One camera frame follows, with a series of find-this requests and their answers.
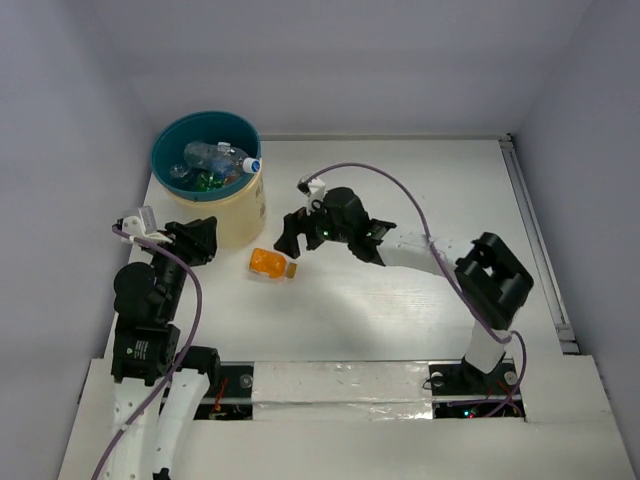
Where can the clear crushed plastic bottle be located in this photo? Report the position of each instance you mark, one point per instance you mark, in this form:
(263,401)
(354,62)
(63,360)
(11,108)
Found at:
(228,162)

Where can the small orange juice bottle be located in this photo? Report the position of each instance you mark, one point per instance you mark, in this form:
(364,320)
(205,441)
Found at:
(271,265)

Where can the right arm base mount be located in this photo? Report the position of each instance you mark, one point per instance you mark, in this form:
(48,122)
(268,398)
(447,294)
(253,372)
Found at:
(458,392)

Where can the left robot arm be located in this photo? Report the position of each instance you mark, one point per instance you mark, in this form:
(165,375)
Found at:
(158,381)

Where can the teal and cream bin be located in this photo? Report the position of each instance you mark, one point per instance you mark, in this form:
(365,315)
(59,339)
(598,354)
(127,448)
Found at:
(241,210)

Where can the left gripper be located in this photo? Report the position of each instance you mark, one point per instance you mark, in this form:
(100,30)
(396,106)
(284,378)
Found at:
(185,242)

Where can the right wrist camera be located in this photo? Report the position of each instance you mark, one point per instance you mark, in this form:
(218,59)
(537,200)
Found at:
(314,190)

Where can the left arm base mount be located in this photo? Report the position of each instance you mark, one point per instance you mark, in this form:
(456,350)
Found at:
(231,398)

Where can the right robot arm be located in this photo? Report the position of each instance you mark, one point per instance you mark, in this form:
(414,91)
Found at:
(485,272)

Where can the aluminium rail right edge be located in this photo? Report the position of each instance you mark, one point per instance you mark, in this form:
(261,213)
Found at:
(547,279)

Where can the clear bottle white cap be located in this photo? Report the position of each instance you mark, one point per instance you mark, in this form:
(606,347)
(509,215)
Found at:
(204,156)

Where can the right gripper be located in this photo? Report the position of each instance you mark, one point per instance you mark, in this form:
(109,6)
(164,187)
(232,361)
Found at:
(294,224)

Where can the green plastic soda bottle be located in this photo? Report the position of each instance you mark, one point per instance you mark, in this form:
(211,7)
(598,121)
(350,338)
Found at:
(206,181)

